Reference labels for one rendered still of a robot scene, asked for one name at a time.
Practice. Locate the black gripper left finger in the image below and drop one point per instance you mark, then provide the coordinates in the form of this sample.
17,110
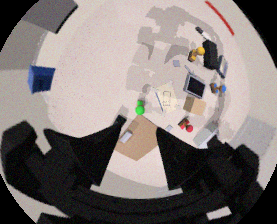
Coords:
92,153

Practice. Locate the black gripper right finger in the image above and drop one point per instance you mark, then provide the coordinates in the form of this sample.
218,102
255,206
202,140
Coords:
182,160

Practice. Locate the white marker pen with black tip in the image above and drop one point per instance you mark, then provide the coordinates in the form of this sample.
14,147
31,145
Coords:
203,33

